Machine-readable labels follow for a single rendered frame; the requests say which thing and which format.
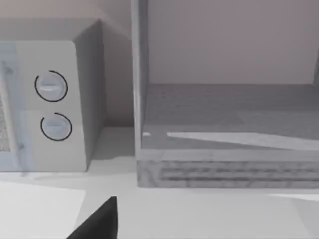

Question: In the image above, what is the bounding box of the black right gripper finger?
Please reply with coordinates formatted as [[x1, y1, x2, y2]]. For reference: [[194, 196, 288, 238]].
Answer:
[[65, 196, 118, 239]]

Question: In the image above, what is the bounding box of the pale microwave knob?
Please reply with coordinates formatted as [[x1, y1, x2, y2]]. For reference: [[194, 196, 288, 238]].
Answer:
[[39, 75, 62, 97], [45, 117, 68, 139]]

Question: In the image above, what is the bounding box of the pale microwave oven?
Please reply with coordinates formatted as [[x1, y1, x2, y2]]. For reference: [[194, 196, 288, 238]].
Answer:
[[0, 18, 108, 174]]

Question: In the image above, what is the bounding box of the grey open cabinet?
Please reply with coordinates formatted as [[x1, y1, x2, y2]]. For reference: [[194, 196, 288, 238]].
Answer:
[[130, 0, 319, 189]]

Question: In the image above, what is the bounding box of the pale microwave door handle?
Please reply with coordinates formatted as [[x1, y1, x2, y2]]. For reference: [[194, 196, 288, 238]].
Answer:
[[0, 61, 26, 153]]

